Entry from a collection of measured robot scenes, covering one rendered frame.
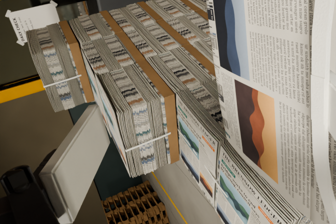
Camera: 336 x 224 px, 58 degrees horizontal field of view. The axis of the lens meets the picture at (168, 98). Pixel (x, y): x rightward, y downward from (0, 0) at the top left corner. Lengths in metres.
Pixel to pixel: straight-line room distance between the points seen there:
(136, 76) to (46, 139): 7.10
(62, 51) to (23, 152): 6.90
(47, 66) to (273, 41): 1.42
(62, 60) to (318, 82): 1.48
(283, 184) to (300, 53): 0.14
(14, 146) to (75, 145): 8.16
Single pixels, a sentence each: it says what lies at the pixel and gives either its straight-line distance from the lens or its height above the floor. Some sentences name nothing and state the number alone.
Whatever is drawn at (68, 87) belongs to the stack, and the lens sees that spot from 1.68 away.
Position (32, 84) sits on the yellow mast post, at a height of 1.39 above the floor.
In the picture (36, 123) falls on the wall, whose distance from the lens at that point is 8.07.
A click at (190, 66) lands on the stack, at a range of 1.27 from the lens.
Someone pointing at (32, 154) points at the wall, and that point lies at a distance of 8.42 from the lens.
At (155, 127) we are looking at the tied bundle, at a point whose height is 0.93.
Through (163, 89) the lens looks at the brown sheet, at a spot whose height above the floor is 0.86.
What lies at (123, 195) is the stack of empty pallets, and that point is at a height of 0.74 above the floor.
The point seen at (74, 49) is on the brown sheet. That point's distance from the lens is 1.58.
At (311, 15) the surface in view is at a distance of 0.22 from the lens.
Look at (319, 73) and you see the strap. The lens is 0.18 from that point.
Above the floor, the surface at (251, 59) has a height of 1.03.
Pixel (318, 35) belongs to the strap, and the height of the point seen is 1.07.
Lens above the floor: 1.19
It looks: 17 degrees down
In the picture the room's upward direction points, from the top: 110 degrees counter-clockwise
